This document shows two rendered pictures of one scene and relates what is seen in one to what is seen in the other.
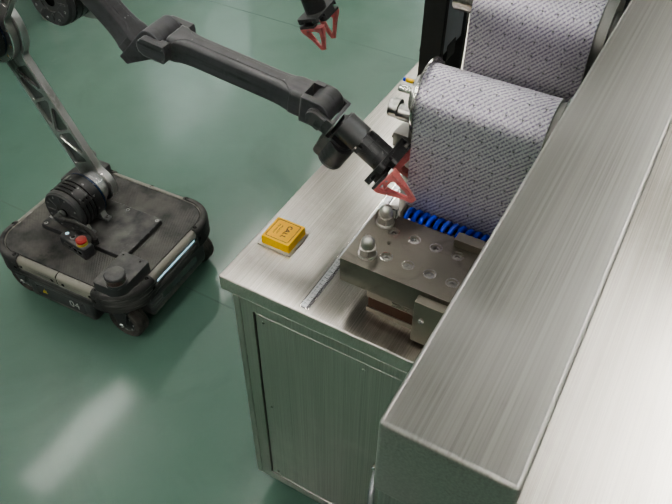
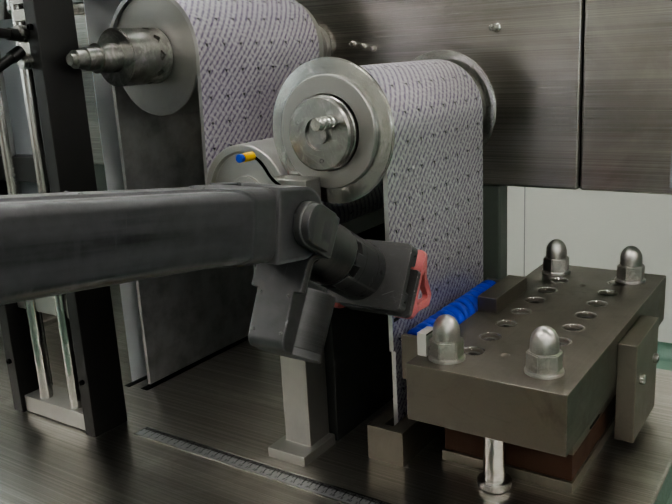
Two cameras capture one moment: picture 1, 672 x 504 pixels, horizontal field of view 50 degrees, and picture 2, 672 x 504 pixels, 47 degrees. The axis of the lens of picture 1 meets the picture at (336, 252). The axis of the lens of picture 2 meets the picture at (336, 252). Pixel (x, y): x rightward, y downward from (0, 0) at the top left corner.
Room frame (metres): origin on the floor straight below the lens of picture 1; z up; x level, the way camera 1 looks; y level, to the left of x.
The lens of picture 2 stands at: (1.07, 0.62, 1.33)
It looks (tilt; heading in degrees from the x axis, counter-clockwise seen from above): 14 degrees down; 275
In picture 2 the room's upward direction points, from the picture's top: 3 degrees counter-clockwise
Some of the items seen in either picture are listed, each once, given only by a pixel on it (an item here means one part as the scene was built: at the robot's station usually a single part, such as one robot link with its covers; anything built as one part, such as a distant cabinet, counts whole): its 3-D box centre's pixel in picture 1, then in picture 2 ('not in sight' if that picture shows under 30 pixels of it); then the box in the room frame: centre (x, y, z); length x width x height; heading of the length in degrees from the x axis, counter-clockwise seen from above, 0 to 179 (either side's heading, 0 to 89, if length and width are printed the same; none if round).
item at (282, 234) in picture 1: (283, 234); not in sight; (1.12, 0.11, 0.91); 0.07 x 0.07 x 0.02; 61
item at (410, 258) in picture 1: (453, 280); (552, 338); (0.91, -0.22, 1.00); 0.40 x 0.16 x 0.06; 61
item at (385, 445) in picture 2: not in sight; (444, 394); (1.03, -0.25, 0.92); 0.28 x 0.04 x 0.04; 61
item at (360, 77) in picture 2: (427, 96); (330, 131); (1.14, -0.17, 1.25); 0.15 x 0.01 x 0.15; 151
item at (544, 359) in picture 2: (367, 245); (544, 349); (0.95, -0.06, 1.05); 0.04 x 0.04 x 0.04
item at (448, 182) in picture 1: (464, 191); (439, 241); (1.03, -0.24, 1.11); 0.23 x 0.01 x 0.18; 61
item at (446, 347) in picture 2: (385, 213); (446, 336); (1.04, -0.10, 1.05); 0.04 x 0.04 x 0.04
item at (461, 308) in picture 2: (455, 232); (458, 315); (1.01, -0.23, 1.03); 0.21 x 0.04 x 0.03; 61
